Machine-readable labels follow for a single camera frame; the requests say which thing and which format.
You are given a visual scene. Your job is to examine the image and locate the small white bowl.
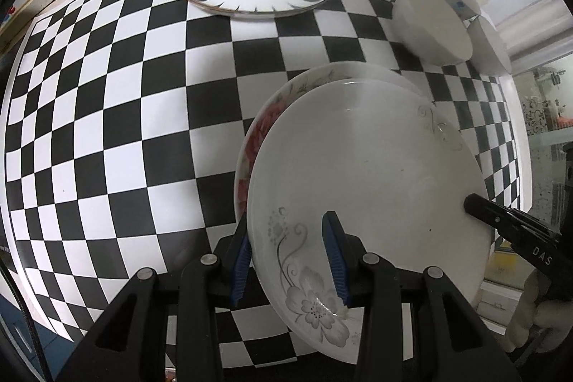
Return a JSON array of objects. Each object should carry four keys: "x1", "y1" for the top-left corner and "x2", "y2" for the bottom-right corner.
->
[{"x1": 466, "y1": 16, "x2": 513, "y2": 75}]

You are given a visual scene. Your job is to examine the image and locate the black cable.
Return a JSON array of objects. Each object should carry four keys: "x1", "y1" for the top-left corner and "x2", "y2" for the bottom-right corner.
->
[{"x1": 0, "y1": 257, "x2": 51, "y2": 382}]

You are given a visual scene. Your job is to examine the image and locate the glass cabinet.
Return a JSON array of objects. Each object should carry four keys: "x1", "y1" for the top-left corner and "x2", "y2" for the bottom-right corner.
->
[{"x1": 510, "y1": 55, "x2": 573, "y2": 320}]

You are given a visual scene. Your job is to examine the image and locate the white plate with grey flower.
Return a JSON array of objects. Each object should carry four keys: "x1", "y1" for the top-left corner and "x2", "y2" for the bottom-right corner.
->
[{"x1": 247, "y1": 78, "x2": 492, "y2": 353}]

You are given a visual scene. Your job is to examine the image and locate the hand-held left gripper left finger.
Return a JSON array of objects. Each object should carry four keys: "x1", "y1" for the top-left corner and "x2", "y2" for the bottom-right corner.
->
[{"x1": 54, "y1": 214, "x2": 254, "y2": 382}]

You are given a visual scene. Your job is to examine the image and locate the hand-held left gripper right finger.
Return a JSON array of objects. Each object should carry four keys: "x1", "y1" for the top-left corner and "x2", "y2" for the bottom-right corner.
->
[{"x1": 321, "y1": 211, "x2": 524, "y2": 382}]

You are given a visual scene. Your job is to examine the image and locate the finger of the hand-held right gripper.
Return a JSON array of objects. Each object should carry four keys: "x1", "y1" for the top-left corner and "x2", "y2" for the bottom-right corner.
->
[{"x1": 463, "y1": 193, "x2": 561, "y2": 246}]

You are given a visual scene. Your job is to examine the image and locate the white plate with red flowers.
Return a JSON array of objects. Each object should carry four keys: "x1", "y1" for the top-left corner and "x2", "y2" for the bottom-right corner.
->
[{"x1": 233, "y1": 61, "x2": 430, "y2": 226}]

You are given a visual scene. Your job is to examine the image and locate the large white bowl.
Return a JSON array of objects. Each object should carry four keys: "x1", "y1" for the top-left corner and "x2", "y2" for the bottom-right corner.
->
[{"x1": 393, "y1": 0, "x2": 474, "y2": 67}]

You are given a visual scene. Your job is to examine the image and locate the black white checkered table mat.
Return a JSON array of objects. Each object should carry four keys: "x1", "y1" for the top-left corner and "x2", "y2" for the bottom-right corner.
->
[{"x1": 4, "y1": 0, "x2": 522, "y2": 365}]

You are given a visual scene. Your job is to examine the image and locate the person's right hand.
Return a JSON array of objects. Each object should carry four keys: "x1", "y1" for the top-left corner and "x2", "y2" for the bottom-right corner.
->
[{"x1": 505, "y1": 268, "x2": 573, "y2": 355}]

